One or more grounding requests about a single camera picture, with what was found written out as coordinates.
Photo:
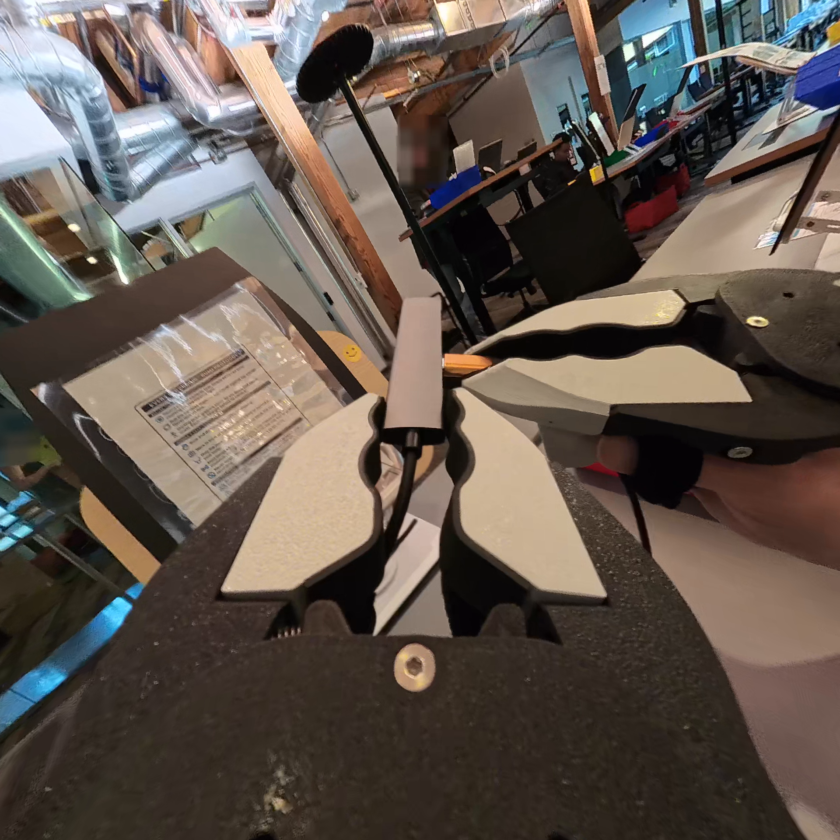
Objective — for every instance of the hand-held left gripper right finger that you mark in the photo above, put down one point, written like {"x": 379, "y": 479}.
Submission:
{"x": 525, "y": 518}

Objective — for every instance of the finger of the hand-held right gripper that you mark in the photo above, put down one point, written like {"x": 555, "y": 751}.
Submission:
{"x": 623, "y": 384}
{"x": 610, "y": 312}

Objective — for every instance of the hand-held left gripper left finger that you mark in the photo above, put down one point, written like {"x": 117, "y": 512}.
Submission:
{"x": 308, "y": 512}

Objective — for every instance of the person's right hand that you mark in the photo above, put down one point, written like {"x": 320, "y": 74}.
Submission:
{"x": 774, "y": 505}

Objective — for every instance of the black office chair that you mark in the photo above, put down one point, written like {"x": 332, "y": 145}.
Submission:
{"x": 485, "y": 243}
{"x": 571, "y": 243}

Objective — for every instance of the red plastic bin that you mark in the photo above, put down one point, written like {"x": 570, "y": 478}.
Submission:
{"x": 653, "y": 210}

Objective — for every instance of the printed instruction sheet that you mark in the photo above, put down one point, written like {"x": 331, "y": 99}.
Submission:
{"x": 216, "y": 420}

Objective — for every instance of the clear acrylic sign holder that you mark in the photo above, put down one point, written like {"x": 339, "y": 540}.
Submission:
{"x": 315, "y": 367}

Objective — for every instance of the yellow smiley sticker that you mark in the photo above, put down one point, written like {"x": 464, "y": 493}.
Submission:
{"x": 352, "y": 352}

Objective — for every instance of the wooden desk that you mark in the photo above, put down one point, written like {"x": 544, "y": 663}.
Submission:
{"x": 518, "y": 172}

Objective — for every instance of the wooden sign board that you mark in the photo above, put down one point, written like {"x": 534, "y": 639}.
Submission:
{"x": 111, "y": 531}

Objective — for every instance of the blue plastic bin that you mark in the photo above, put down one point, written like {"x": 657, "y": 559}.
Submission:
{"x": 820, "y": 82}
{"x": 456, "y": 186}

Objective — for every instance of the black floor lamp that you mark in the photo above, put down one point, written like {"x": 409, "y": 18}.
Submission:
{"x": 334, "y": 62}

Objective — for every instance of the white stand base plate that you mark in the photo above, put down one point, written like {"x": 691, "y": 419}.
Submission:
{"x": 407, "y": 577}

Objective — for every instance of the wooden support post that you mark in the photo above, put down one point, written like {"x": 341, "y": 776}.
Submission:
{"x": 590, "y": 65}
{"x": 308, "y": 170}

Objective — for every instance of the glass window wall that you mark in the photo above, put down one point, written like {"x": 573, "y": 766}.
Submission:
{"x": 249, "y": 249}

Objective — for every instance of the rectangular metal duct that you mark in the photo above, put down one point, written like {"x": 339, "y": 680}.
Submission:
{"x": 492, "y": 23}

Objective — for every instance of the silver round ventilation duct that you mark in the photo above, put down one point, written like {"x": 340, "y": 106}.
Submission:
{"x": 79, "y": 85}
{"x": 367, "y": 33}

